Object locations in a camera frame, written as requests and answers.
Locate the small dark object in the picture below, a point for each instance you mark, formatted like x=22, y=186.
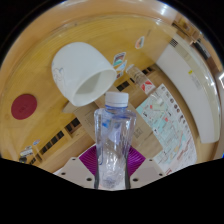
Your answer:
x=23, y=160

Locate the printed paper wall posters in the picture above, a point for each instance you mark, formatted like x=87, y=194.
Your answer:
x=170, y=130

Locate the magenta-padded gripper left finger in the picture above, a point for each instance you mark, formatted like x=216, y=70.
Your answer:
x=81, y=168

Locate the small colourful sticker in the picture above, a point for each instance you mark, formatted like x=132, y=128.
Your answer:
x=122, y=67
x=140, y=42
x=36, y=142
x=119, y=58

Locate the flat round red coaster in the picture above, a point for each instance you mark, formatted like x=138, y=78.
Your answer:
x=23, y=106

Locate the white ceramic cup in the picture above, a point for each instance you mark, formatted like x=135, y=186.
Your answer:
x=80, y=70

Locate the clear plastic water bottle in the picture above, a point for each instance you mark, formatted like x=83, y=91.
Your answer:
x=115, y=140

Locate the small white card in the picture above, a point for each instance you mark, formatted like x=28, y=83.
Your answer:
x=26, y=152

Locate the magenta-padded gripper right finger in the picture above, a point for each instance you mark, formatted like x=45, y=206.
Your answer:
x=143, y=168

